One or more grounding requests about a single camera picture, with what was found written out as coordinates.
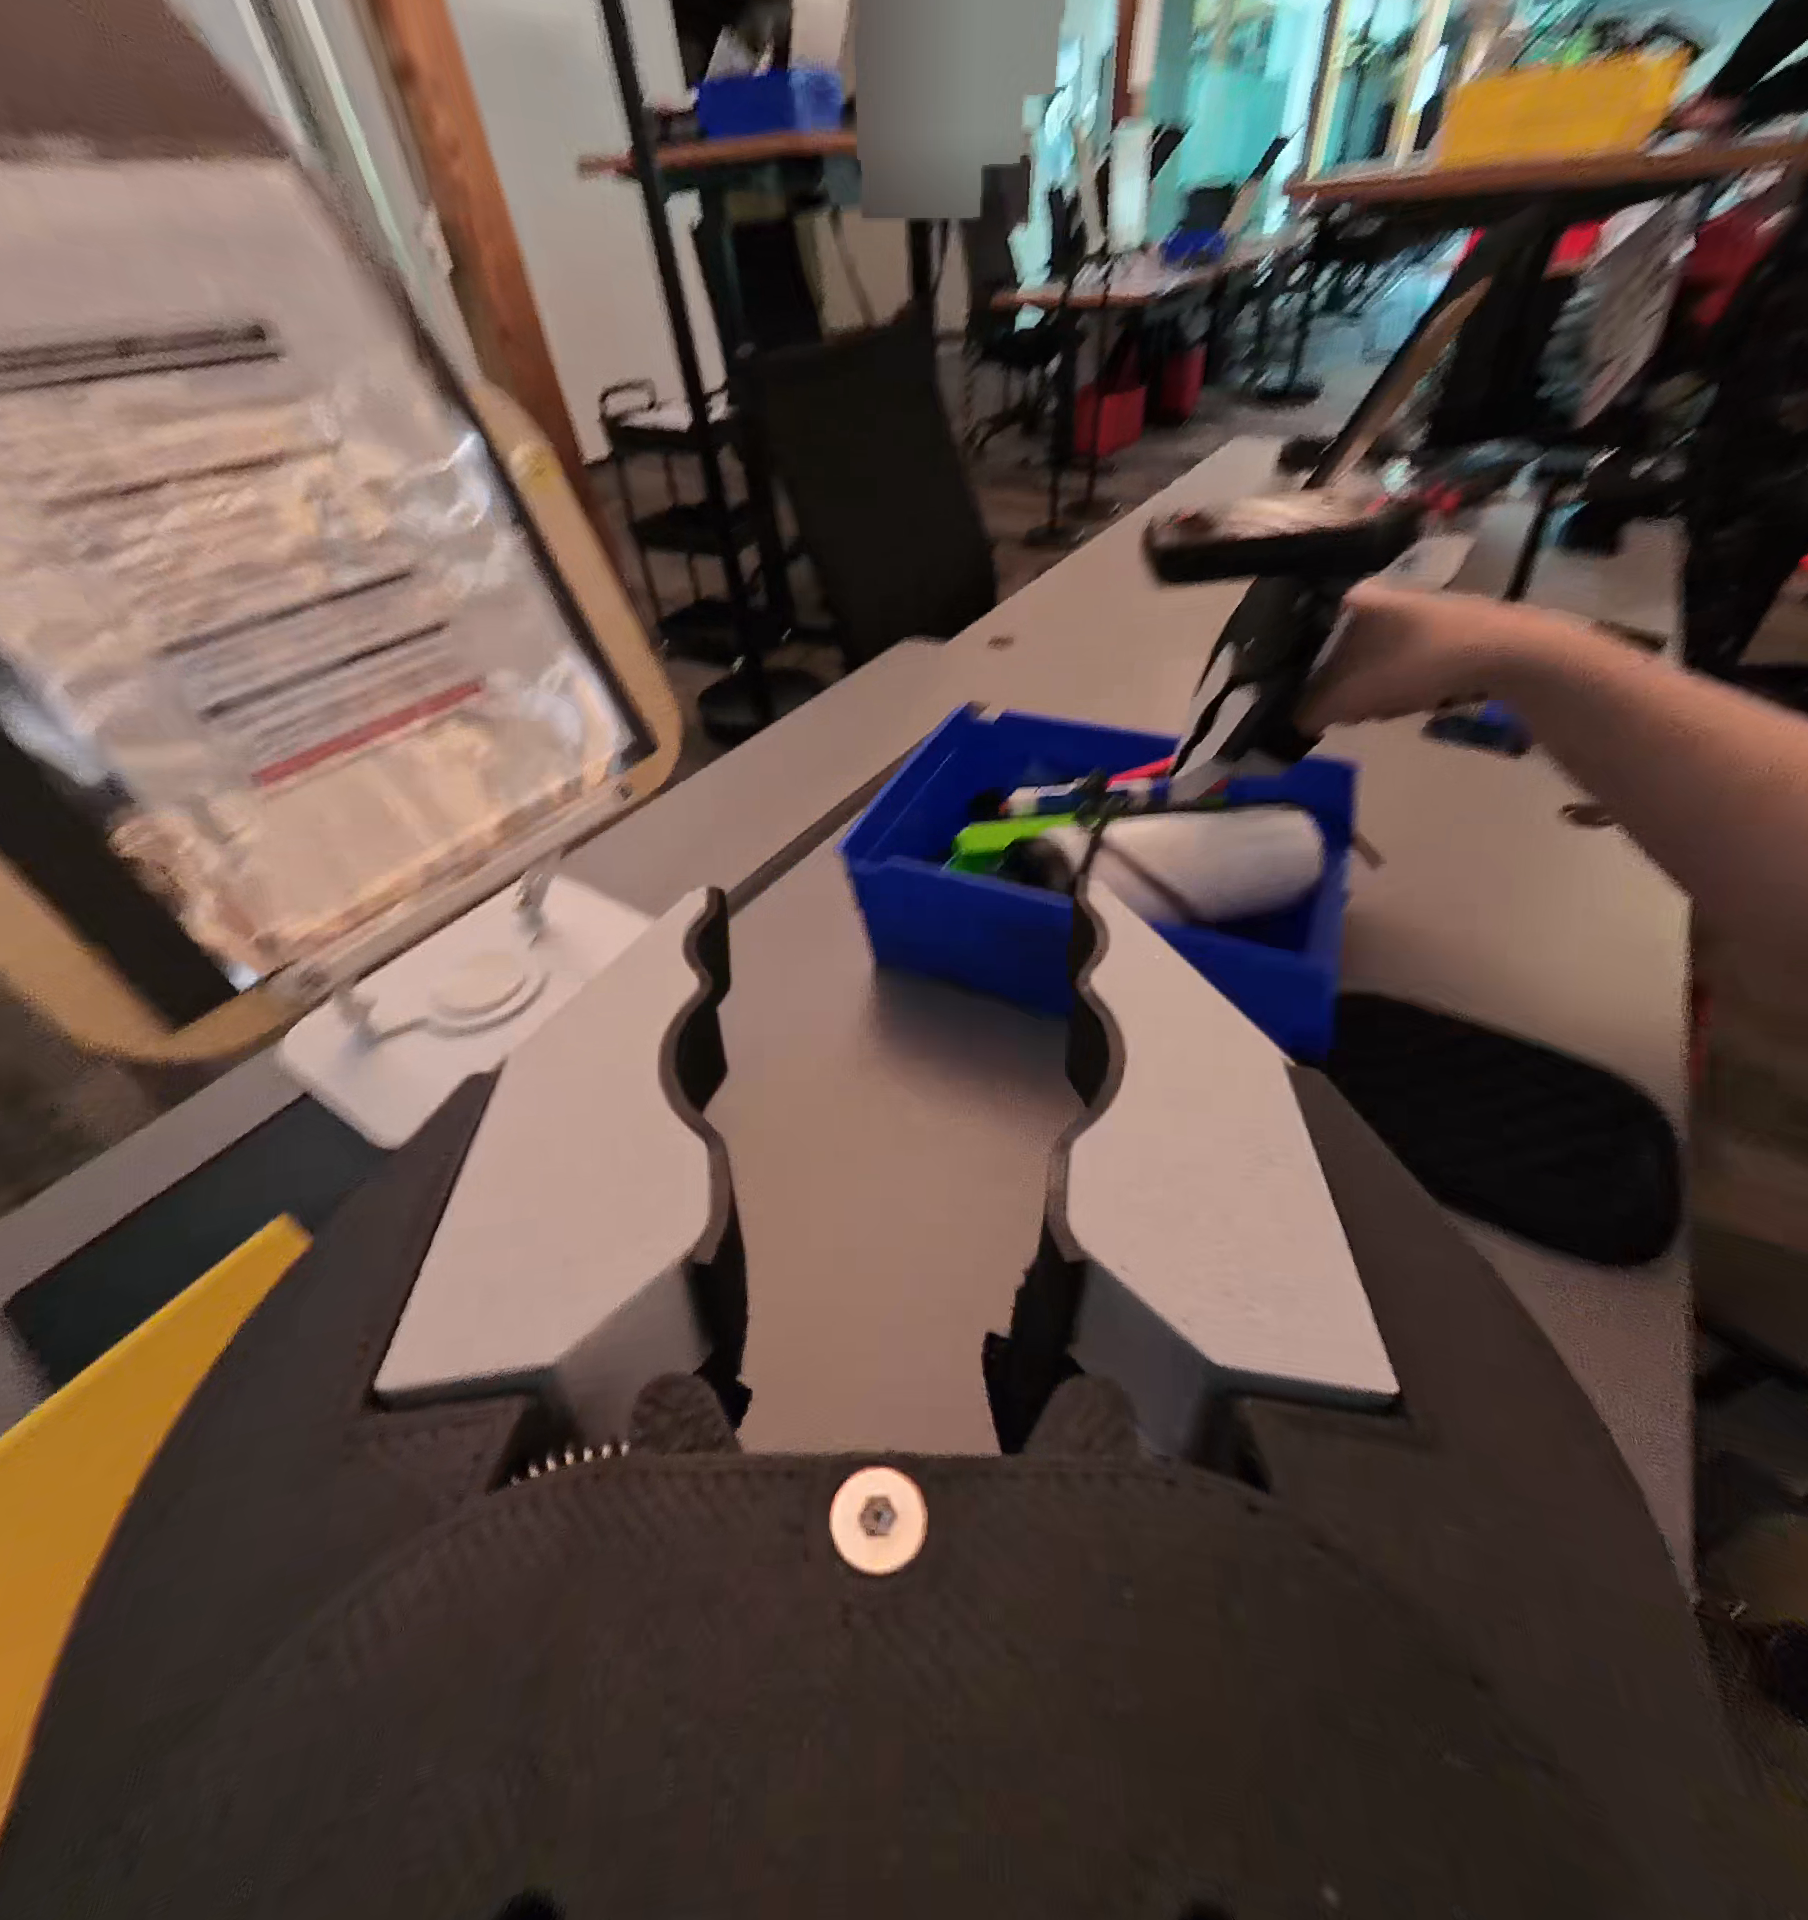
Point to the yellow shelf bin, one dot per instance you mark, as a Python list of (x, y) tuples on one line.
[(1564, 104)]

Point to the black fabric panel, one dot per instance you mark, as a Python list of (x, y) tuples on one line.
[(875, 494)]

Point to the blue shelf bin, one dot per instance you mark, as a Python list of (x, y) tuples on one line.
[(769, 104)]

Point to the bright green block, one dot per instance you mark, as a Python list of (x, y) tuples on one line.
[(1016, 840)]

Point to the framed instruction sign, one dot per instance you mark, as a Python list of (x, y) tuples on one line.
[(274, 601)]

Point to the blue storage bin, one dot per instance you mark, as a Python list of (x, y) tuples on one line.
[(978, 945)]

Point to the person's right forearm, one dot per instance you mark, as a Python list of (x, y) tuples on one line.
[(1669, 751)]

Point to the red floor bin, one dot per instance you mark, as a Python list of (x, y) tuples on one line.
[(1114, 404)]

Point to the black rolling cart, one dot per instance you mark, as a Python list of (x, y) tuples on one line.
[(678, 511)]

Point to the white marker blue label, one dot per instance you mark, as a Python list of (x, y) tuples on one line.
[(1055, 794)]

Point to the yellow storage bin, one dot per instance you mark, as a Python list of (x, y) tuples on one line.
[(64, 1501)]

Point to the dark flat mat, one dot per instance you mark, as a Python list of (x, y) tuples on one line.
[(169, 1260)]

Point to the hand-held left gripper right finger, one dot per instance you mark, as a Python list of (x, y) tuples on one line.
[(1218, 1200)]

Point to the small blue object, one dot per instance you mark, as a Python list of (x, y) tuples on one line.
[(1475, 728)]

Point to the person's right hand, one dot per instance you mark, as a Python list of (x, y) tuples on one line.
[(1384, 661)]

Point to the wooden post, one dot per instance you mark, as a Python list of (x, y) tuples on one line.
[(468, 225)]

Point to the red block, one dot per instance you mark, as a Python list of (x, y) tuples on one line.
[(1144, 775)]

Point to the black zip tie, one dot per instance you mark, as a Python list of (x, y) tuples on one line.
[(1093, 840)]

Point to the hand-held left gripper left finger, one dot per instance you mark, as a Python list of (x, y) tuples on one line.
[(558, 1200)]

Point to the black quilted wrist rest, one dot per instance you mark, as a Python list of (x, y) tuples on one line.
[(1504, 1125)]

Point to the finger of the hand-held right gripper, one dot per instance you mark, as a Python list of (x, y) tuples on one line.
[(1204, 772)]

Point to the white sign stand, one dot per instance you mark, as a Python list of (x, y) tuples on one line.
[(438, 1021)]

